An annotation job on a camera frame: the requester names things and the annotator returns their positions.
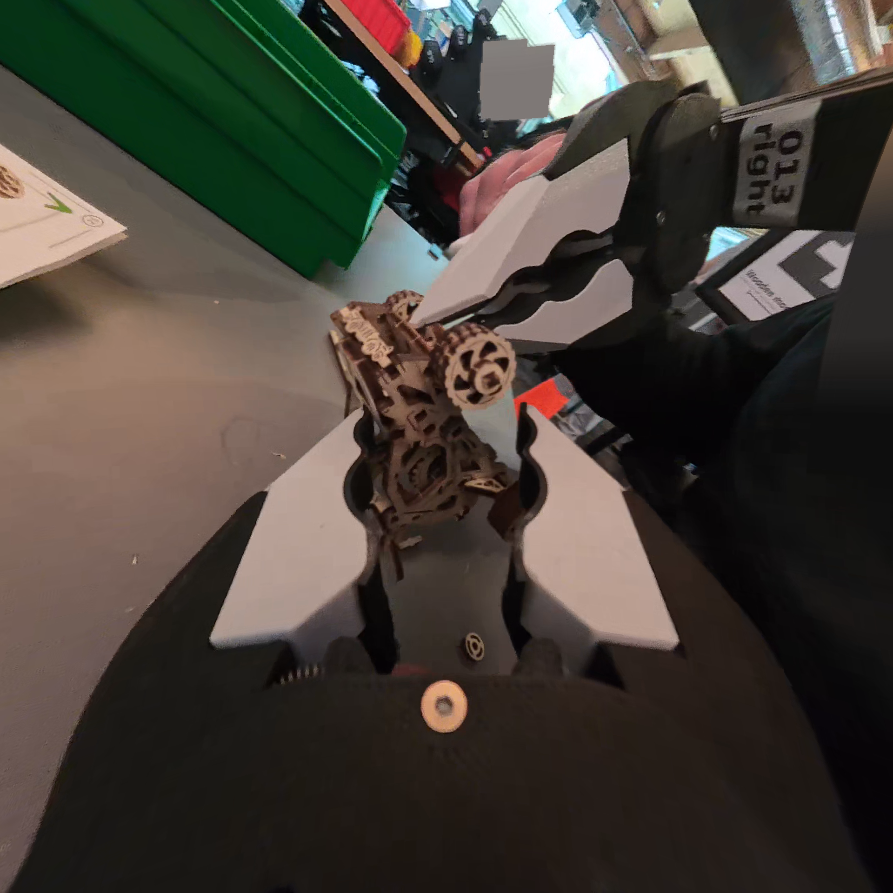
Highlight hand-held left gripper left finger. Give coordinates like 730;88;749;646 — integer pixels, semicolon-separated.
209;408;399;674

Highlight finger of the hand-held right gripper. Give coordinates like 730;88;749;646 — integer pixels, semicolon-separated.
480;258;637;353
410;138;633;327

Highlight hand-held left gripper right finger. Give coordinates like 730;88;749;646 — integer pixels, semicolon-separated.
502;403;681;675

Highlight wooden model buggy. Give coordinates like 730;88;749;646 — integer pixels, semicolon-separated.
329;289;533;580

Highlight person's right forearm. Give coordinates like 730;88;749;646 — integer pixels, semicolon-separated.
551;296;838;482

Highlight person's right hand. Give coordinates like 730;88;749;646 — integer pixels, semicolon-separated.
458;133;566;238

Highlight orange cloth grey stripes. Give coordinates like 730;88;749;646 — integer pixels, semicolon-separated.
515;380;570;420

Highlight white printed sign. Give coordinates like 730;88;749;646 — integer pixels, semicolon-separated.
696;229;856;326

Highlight row of black dumbbells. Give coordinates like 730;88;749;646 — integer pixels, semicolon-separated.
417;21;484;93

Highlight long wooden workbench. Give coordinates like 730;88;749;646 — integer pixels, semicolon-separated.
324;0;486;169

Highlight person's black-clothed body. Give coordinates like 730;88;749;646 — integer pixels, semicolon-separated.
628;293;893;893

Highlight red plastic bin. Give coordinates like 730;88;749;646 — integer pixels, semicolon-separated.
342;0;413;44

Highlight green plastic bin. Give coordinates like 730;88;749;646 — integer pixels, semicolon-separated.
0;0;408;280

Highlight assembly instruction booklet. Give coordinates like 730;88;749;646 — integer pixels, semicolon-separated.
0;143;128;291

